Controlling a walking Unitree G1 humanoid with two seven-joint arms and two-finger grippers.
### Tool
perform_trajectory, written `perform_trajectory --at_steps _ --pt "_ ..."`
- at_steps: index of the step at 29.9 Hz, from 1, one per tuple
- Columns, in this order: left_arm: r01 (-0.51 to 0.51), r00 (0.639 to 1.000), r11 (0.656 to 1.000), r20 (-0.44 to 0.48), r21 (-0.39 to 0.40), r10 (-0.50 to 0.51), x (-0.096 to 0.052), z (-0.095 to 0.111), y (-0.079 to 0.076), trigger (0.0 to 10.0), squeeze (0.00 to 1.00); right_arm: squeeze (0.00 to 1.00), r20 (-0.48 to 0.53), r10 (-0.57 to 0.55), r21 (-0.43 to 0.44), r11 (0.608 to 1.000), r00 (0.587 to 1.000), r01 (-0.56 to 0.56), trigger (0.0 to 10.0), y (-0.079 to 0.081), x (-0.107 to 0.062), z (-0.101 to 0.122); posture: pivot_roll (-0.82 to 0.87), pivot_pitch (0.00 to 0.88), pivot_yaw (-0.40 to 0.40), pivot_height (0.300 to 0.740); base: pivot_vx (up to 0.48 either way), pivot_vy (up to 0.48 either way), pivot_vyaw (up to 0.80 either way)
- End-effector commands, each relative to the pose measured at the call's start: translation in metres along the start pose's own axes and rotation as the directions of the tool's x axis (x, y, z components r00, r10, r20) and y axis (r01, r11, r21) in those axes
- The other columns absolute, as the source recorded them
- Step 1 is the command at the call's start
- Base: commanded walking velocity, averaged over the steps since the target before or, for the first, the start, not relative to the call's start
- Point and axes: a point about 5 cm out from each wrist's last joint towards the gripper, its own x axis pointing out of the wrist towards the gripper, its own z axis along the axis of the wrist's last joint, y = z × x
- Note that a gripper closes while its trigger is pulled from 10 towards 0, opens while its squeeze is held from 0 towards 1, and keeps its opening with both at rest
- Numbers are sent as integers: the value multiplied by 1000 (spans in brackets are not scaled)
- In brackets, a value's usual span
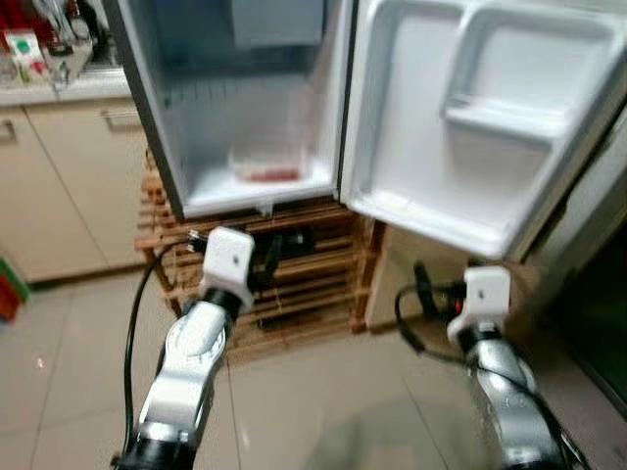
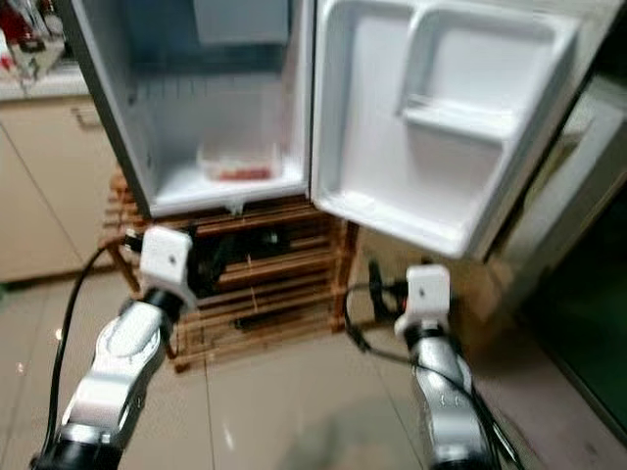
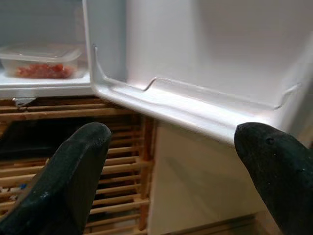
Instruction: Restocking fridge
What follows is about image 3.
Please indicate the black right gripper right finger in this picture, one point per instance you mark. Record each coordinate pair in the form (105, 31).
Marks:
(281, 181)

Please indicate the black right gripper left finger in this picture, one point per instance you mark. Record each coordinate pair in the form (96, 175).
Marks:
(66, 181)

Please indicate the clear container with red food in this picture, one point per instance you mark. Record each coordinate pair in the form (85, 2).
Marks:
(41, 63)

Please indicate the metal fridge hinge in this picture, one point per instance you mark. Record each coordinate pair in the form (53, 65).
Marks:
(23, 101)

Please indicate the white fridge door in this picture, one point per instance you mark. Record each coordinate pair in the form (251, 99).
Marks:
(195, 49)

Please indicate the wooden slatted rack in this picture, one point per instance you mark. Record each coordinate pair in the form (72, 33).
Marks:
(124, 171)

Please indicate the beige kitchen cabinet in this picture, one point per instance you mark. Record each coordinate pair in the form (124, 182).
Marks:
(195, 171)

